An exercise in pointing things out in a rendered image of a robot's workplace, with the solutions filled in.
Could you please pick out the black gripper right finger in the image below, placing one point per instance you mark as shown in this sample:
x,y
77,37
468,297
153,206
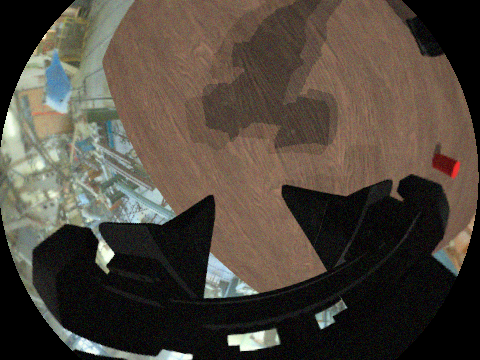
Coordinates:
x,y
331,221

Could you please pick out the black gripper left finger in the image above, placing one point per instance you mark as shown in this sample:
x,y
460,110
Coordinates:
x,y
182,245

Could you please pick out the red round cap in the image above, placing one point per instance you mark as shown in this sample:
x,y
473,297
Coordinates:
x,y
445,164

